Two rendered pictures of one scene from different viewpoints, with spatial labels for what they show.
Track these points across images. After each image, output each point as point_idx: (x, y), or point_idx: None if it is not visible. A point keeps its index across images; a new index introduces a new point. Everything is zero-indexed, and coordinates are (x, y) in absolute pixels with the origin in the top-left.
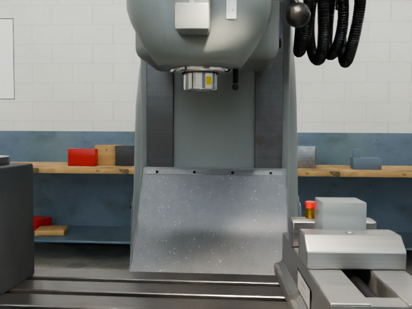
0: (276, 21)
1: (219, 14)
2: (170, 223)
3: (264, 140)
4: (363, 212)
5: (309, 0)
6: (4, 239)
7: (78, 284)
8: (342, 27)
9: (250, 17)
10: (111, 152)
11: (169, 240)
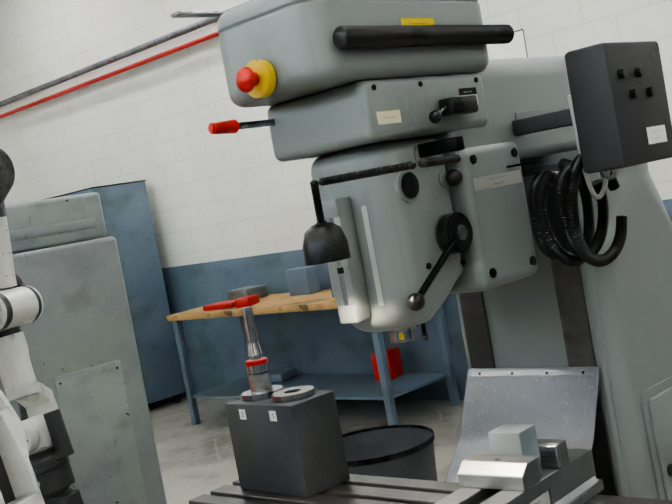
0: (479, 259)
1: (374, 302)
2: (488, 429)
3: (572, 336)
4: (517, 441)
5: (531, 216)
6: (310, 454)
7: (368, 489)
8: (566, 238)
9: (396, 300)
10: None
11: (485, 447)
